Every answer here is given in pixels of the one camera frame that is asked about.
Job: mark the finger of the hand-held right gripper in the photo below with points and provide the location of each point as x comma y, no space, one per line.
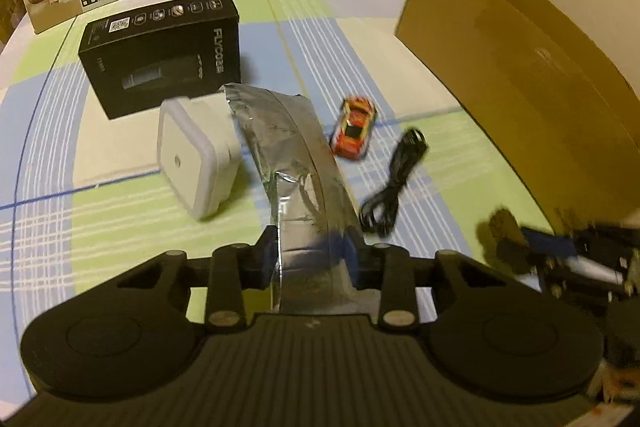
547,244
575,284

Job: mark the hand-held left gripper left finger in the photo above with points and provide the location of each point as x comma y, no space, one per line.
267,252

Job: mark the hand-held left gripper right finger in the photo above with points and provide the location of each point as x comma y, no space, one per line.
395,282

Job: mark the silver foil bag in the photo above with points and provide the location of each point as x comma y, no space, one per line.
295,157

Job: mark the orange toy car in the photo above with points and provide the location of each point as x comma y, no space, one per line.
352,127

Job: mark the brown cardboard box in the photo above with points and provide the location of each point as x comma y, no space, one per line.
525,72

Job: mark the black product box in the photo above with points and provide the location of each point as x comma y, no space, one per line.
150,57

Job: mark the white square device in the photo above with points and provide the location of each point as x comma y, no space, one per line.
195,157

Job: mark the checkered tablecloth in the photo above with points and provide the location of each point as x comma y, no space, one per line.
100,187

